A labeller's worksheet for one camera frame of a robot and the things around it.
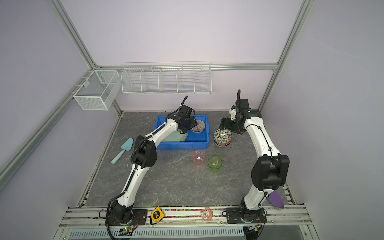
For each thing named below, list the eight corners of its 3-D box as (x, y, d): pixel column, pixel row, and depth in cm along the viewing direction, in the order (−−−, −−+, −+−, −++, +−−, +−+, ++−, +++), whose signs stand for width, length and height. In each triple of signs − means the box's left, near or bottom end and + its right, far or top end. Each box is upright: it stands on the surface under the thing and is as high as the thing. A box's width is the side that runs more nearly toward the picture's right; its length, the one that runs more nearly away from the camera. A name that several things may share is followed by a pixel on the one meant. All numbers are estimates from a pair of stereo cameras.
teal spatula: (112, 163, 95) (110, 162, 93) (128, 139, 107) (127, 137, 105) (120, 166, 94) (119, 164, 92) (136, 141, 106) (135, 139, 104)
